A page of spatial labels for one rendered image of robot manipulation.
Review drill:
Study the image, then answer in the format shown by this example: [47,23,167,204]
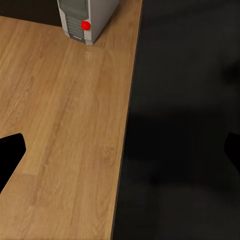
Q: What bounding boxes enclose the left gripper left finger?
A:
[0,133,26,193]

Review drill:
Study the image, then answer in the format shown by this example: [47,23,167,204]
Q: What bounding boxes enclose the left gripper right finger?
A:
[224,133,240,173]

